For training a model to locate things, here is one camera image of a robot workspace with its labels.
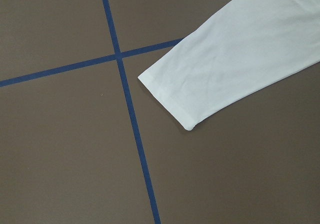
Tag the white long-sleeve printed shirt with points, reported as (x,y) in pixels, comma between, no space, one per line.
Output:
(244,47)

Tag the blue tape grid lines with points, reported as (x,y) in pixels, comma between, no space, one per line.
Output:
(117,56)

